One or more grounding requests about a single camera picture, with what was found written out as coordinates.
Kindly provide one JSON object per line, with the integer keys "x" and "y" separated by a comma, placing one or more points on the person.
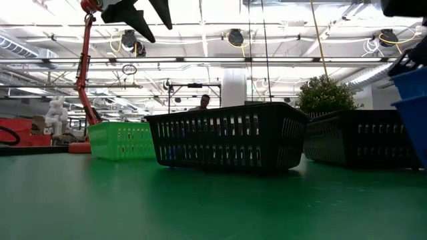
{"x": 204, "y": 101}

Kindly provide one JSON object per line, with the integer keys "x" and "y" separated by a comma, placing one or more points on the black metal frame stand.
{"x": 195, "y": 85}

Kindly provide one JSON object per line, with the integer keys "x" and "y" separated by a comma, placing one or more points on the overhead LED light bar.
{"x": 213, "y": 59}

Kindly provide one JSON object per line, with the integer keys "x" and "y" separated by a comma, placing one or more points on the green slotted plastic basket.
{"x": 120, "y": 124}

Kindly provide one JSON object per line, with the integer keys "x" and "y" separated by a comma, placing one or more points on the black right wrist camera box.
{"x": 403, "y": 8}

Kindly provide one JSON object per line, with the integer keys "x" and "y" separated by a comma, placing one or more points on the red crate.
{"x": 25, "y": 125}

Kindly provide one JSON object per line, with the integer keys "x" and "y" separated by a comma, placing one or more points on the black table frame rail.
{"x": 40, "y": 150}

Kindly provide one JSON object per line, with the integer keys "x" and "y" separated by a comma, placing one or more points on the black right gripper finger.
{"x": 405, "y": 63}

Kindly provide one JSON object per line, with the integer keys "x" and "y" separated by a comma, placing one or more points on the potted plant in striped pot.
{"x": 325, "y": 96}

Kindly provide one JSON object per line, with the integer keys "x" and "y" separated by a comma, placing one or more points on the yellow slanted pole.
{"x": 319, "y": 40}

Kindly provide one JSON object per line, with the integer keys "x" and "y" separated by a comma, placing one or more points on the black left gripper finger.
{"x": 163, "y": 10}
{"x": 130, "y": 16}

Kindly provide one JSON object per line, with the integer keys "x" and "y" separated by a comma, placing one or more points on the white round pillar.
{"x": 233, "y": 88}

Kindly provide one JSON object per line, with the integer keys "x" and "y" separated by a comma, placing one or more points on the white figure statue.
{"x": 56, "y": 116}

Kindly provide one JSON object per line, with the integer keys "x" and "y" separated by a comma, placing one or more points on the blue slotted plastic basket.
{"x": 412, "y": 85}
{"x": 417, "y": 133}

